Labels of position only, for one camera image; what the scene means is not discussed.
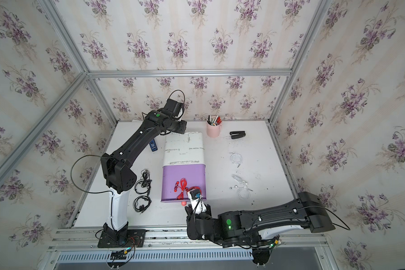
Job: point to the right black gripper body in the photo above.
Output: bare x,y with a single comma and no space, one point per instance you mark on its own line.
205,217

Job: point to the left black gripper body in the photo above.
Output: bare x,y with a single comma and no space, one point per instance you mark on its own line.
179,127

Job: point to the red earphones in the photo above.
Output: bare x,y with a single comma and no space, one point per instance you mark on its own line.
181,188
194,190

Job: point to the purple top drawer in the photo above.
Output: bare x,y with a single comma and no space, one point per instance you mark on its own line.
178,180

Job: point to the white earphones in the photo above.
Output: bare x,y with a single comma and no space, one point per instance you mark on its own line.
236,158
241,188

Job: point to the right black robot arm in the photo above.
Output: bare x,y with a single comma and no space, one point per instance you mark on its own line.
256,228

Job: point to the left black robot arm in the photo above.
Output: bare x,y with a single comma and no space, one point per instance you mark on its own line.
117,167

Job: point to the white drawer cabinet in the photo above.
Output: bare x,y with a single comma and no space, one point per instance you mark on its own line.
184,149

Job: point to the black earphones lower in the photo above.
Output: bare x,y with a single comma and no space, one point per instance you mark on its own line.
141,203

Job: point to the black earphones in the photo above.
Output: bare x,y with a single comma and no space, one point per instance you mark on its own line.
141,203
143,185

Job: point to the black earphones upper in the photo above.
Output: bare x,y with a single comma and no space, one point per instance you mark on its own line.
143,185

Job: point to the pink pen holder cup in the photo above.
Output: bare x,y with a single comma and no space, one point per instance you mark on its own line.
214,125

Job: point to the black stapler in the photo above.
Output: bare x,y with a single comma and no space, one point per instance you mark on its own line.
237,134

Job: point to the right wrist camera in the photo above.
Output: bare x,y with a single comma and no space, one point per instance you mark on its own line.
197,205

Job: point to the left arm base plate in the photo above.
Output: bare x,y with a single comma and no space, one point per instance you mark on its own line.
133,238

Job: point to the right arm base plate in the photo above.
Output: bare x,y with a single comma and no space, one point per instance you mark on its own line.
261,256

